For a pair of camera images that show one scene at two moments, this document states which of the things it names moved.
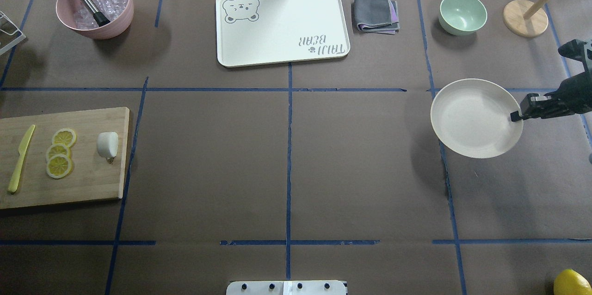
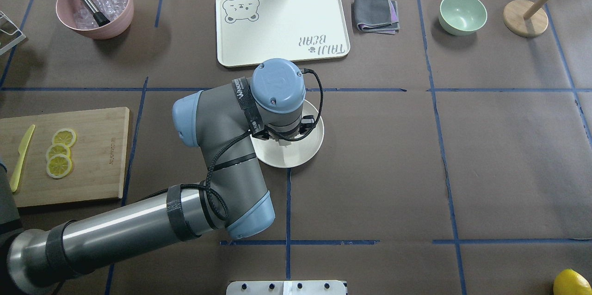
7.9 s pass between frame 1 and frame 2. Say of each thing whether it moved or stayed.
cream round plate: moved
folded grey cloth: stayed
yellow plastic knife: stayed
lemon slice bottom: stayed
